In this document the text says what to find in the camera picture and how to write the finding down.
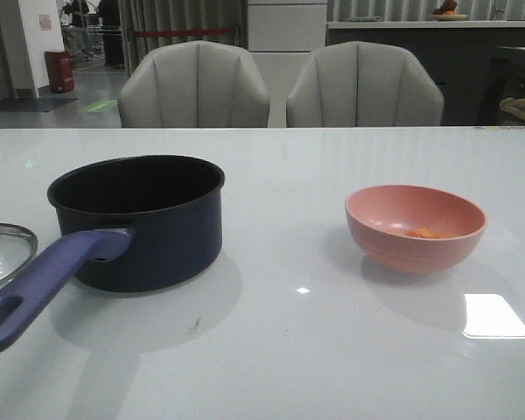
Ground pink plastic bowl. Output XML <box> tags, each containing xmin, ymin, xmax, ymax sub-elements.
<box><xmin>345</xmin><ymin>185</ymin><xmax>487</xmax><ymax>274</ymax></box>

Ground fruit plate on counter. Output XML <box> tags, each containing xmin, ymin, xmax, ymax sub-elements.
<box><xmin>431</xmin><ymin>0</ymin><xmax>468</xmax><ymax>21</ymax></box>

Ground white cabinet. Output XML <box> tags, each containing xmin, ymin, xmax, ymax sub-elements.
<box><xmin>247</xmin><ymin>1</ymin><xmax>327</xmax><ymax>128</ymax></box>

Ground grey upholstered chair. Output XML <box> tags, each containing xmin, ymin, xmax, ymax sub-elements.
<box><xmin>285</xmin><ymin>41</ymin><xmax>445</xmax><ymax>128</ymax></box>
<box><xmin>118</xmin><ymin>40</ymin><xmax>270</xmax><ymax>129</ymax></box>

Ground person in dark clothes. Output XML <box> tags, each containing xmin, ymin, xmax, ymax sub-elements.
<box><xmin>97</xmin><ymin>0</ymin><xmax>124</xmax><ymax>68</ymax></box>

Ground dark blue saucepan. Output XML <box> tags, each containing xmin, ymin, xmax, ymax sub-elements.
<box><xmin>0</xmin><ymin>155</ymin><xmax>225</xmax><ymax>353</ymax></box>

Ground red barrier belt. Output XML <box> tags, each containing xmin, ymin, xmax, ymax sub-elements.
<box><xmin>133</xmin><ymin>27</ymin><xmax>235</xmax><ymax>39</ymax></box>

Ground glass pot lid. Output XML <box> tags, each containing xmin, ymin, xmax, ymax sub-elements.
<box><xmin>0</xmin><ymin>223</ymin><xmax>39</xmax><ymax>287</ymax></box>

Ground right grey upholstered chair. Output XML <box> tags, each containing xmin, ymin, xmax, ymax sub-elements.
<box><xmin>285</xmin><ymin>41</ymin><xmax>445</xmax><ymax>128</ymax></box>

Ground left grey upholstered chair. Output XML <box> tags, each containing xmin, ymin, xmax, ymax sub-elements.
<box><xmin>118</xmin><ymin>40</ymin><xmax>270</xmax><ymax>129</ymax></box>

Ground red bin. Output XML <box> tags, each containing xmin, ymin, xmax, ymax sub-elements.
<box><xmin>44</xmin><ymin>50</ymin><xmax>74</xmax><ymax>93</ymax></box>

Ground orange ham slices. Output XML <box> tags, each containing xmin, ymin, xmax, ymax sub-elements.
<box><xmin>406</xmin><ymin>227</ymin><xmax>444</xmax><ymax>239</ymax></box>

